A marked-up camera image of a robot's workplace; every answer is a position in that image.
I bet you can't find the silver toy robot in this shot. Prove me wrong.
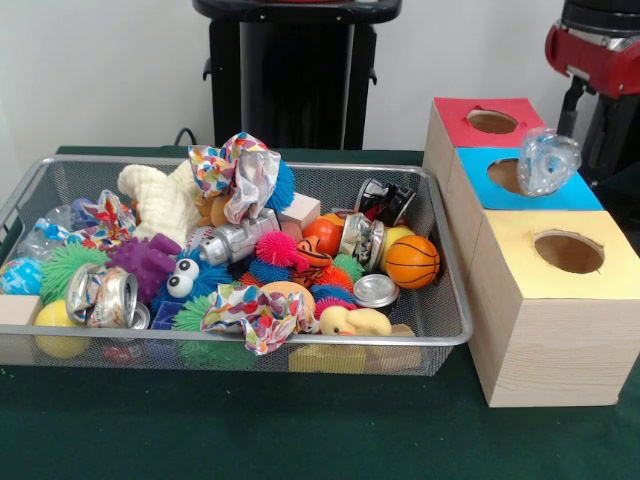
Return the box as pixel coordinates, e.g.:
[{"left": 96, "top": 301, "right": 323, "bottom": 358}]
[{"left": 197, "top": 207, "right": 280, "bottom": 265}]

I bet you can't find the yellow ball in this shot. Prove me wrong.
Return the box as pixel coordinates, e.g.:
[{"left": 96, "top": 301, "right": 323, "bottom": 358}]
[{"left": 32, "top": 298, "right": 94, "bottom": 360}]

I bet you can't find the wire mesh bin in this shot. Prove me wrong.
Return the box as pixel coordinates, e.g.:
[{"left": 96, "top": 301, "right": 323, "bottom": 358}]
[{"left": 0, "top": 154, "right": 475, "bottom": 377}]

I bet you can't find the green spiky rubber ball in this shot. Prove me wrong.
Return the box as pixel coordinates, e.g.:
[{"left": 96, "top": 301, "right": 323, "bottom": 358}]
[{"left": 38, "top": 243, "right": 110, "bottom": 305}]

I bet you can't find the purple knobby rubber ball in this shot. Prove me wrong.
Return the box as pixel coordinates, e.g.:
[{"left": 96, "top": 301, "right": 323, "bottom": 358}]
[{"left": 105, "top": 232, "right": 182, "bottom": 305}]

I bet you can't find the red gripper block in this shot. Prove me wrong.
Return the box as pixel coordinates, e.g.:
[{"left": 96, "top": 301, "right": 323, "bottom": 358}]
[{"left": 544, "top": 22, "right": 640, "bottom": 170}]

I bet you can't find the cream waffle cloth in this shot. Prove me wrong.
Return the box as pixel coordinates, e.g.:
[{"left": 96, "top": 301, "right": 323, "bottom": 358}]
[{"left": 117, "top": 159, "right": 202, "bottom": 242}]

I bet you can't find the wooden box with three holes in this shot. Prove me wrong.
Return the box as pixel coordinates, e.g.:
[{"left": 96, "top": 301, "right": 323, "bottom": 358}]
[{"left": 422, "top": 96, "right": 640, "bottom": 409}]

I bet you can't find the blue spiky rubber ball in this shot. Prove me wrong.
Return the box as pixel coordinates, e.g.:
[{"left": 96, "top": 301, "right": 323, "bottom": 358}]
[{"left": 263, "top": 158, "right": 297, "bottom": 210}]

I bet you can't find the blue globe ball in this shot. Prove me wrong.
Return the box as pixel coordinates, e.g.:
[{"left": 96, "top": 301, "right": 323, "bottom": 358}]
[{"left": 0, "top": 257, "right": 44, "bottom": 296}]

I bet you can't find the black upright panel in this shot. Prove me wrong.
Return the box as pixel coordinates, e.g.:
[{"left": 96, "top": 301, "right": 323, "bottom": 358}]
[{"left": 575, "top": 92, "right": 640, "bottom": 186}]

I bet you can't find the crushed silver drink can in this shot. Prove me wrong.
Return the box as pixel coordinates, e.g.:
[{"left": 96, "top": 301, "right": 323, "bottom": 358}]
[{"left": 64, "top": 263, "right": 151, "bottom": 330}]

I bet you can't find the dark green side tablecloth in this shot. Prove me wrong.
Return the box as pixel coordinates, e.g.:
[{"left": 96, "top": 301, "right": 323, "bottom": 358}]
[{"left": 594, "top": 162, "right": 640, "bottom": 241}]

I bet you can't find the orange toy basketball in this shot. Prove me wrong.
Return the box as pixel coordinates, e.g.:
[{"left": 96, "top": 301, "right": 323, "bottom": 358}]
[{"left": 383, "top": 234, "right": 442, "bottom": 290}]

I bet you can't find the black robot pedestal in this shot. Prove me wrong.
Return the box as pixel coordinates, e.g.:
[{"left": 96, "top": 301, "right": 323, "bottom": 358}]
[{"left": 192, "top": 0, "right": 404, "bottom": 151}]

